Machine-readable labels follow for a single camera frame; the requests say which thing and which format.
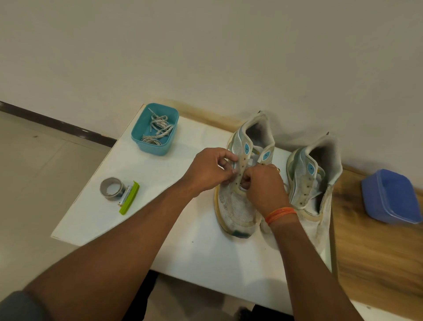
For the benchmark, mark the worn white sneaker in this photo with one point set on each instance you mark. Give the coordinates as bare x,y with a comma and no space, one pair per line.
325,152
236,211

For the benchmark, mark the grey tape roll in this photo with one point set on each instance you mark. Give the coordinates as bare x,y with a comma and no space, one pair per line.
105,195

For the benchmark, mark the green utility cutter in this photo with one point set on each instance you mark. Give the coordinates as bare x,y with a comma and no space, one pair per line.
130,200

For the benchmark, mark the person's left forearm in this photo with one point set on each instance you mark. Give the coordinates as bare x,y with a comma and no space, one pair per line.
109,258

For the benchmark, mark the person's right hand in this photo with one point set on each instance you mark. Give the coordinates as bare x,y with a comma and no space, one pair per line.
266,188

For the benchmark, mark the blue plastic container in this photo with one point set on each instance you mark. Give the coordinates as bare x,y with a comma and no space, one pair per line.
390,198

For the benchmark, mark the orange thread wristband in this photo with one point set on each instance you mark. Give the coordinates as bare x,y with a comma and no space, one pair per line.
281,214

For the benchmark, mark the black trousers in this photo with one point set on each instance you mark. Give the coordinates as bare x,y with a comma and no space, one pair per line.
138,297

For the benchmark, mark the person's right forearm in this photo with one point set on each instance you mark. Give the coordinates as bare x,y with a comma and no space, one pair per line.
310,274

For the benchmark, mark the teal plastic container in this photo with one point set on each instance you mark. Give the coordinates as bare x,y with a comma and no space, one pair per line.
142,130

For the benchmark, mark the person's left hand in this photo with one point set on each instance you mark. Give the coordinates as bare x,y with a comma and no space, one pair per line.
206,172

